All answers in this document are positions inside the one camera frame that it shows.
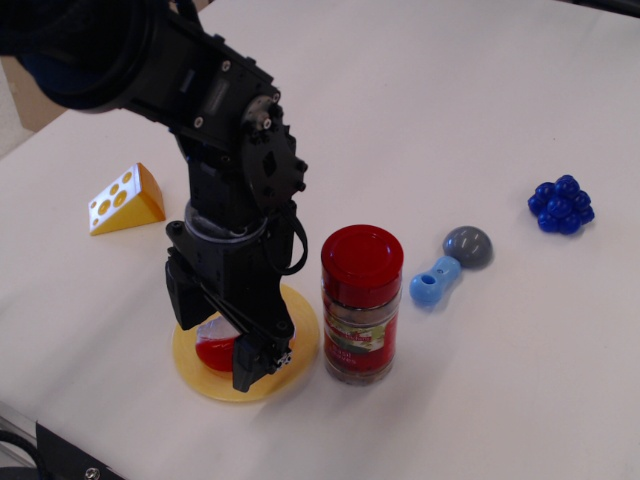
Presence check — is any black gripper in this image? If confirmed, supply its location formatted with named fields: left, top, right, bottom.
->
left=165, top=219, right=296, bottom=392

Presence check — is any red and white toy sushi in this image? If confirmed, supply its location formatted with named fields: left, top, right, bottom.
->
left=195, top=315, right=240, bottom=373

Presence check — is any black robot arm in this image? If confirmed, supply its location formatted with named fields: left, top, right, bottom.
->
left=1, top=1, right=307, bottom=392

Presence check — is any yellow plastic plate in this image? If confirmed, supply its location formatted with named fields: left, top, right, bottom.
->
left=172, top=285, right=320, bottom=403

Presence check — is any red lidded spice jar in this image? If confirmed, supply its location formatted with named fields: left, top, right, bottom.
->
left=321, top=224, right=404, bottom=385

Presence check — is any yellow toy cheese wedge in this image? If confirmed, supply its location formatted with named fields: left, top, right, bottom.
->
left=88, top=163, right=166, bottom=236

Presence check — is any blue and grey toy scoop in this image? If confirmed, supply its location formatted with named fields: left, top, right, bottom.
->
left=409, top=225, right=494, bottom=307

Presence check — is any blue toy grape cluster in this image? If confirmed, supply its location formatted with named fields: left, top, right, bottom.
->
left=527, top=174, right=595, bottom=236

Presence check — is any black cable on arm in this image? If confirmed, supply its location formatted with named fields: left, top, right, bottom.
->
left=264, top=202, right=310, bottom=276

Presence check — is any black corner bracket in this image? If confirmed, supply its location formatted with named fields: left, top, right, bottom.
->
left=35, top=422, right=124, bottom=480

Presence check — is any aluminium frame rail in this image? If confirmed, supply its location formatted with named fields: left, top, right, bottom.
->
left=1, top=402, right=37, bottom=466

